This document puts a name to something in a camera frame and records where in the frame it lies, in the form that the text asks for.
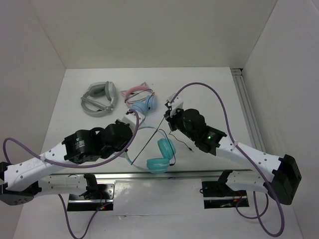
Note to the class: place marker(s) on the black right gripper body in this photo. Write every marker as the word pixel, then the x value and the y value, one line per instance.
pixel 176 122

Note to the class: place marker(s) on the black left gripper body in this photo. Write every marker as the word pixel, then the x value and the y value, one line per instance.
pixel 106 153

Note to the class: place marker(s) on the teal white cat-ear headphones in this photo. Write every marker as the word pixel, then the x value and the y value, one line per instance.
pixel 165 158

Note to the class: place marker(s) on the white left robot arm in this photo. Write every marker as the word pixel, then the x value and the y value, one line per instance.
pixel 37 176

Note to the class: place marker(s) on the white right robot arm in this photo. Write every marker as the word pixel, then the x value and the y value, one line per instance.
pixel 279 177

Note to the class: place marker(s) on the grey over-ear headphones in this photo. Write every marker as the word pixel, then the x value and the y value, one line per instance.
pixel 100 99

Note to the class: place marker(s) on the pink blue cat-ear headphones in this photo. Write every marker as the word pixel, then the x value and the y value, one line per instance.
pixel 144 105

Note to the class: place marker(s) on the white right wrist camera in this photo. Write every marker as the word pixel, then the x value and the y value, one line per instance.
pixel 173 103

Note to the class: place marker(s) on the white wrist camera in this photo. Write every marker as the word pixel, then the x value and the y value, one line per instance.
pixel 173 103
pixel 133 119

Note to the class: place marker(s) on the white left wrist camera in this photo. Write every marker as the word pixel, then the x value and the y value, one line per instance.
pixel 133 119

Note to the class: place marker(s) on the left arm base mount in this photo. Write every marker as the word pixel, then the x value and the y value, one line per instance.
pixel 98 195

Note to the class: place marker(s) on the aluminium mounting rail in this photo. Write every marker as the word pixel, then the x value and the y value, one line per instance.
pixel 210 175

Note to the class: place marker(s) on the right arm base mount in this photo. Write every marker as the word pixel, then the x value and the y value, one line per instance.
pixel 217 195

